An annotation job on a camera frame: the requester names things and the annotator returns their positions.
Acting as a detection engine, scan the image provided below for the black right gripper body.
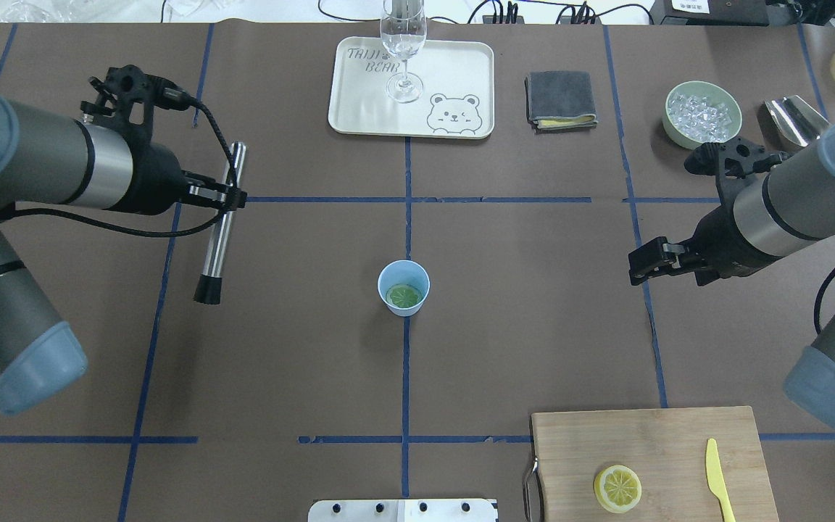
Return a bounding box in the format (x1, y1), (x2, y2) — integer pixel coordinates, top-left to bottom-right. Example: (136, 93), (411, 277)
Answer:
(682, 206), (763, 286)

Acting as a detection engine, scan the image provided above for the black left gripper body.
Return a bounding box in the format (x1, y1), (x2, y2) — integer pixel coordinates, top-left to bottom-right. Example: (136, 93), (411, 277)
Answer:
(127, 144), (189, 215)

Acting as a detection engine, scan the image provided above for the steel muddler black tip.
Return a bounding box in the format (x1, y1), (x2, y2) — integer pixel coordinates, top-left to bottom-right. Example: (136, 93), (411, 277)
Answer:
(194, 142), (247, 305)

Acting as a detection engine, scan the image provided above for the yellow lemon slice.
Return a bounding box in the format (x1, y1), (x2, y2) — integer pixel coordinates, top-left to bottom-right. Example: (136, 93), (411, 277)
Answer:
(385, 283), (424, 310)
(592, 465), (642, 513)

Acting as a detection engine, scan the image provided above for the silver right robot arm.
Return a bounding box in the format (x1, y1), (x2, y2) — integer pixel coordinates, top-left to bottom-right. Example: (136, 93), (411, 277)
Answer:
(628, 123), (835, 432)

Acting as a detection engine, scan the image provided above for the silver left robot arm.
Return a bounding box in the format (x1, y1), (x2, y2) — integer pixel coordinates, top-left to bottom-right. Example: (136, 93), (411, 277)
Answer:
(0, 68), (246, 415)

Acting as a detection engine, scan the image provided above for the light blue paper cup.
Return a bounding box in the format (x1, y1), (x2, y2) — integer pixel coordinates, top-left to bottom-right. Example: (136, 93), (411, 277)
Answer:
(377, 259), (431, 318)

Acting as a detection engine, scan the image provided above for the yellow lemon slice on board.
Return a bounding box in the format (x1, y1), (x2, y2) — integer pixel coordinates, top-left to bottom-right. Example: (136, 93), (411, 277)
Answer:
(592, 465), (642, 513)

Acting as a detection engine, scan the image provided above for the green bowl of ice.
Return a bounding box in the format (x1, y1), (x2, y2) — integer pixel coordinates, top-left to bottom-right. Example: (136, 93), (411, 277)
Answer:
(660, 80), (743, 149)

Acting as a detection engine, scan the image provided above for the steel ice scoop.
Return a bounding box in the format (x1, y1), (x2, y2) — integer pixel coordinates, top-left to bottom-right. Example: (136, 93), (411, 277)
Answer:
(763, 95), (831, 151)

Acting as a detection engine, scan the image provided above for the bamboo cutting board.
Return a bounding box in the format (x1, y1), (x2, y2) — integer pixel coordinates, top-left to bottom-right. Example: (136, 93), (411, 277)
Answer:
(531, 406), (778, 521)

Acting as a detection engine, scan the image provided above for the folded grey cloth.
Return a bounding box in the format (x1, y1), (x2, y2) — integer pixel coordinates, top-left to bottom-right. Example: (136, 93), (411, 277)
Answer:
(525, 70), (599, 131)

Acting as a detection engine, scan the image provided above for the crumpled clear plastic bag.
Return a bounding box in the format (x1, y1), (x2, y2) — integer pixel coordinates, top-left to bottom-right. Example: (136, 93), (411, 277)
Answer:
(0, 1), (172, 23)

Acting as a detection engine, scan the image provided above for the yellow plastic knife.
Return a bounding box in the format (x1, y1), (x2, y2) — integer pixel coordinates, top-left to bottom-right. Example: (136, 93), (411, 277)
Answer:
(705, 437), (736, 522)

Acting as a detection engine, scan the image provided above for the clear wine glass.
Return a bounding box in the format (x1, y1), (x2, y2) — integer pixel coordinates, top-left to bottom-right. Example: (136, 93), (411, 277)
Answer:
(380, 1), (428, 104)

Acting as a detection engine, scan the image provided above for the black power strip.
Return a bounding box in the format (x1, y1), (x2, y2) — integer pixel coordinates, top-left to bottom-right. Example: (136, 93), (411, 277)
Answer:
(466, 1), (597, 25)

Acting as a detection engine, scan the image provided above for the cream bear tray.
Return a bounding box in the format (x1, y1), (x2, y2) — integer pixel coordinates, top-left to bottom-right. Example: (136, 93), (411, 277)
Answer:
(328, 36), (496, 139)

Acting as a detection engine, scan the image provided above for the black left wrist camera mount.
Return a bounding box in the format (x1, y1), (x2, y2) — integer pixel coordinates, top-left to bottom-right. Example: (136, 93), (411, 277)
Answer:
(80, 64), (195, 151)

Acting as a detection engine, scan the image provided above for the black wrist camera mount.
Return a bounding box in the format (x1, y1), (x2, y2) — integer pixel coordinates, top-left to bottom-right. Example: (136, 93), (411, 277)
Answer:
(684, 136), (793, 206)
(80, 64), (195, 151)

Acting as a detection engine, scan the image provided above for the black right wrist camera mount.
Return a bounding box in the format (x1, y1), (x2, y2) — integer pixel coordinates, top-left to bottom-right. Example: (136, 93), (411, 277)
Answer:
(684, 136), (793, 206)

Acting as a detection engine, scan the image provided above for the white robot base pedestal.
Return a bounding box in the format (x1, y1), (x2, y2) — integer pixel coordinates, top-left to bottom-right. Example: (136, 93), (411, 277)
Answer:
(307, 498), (499, 521)

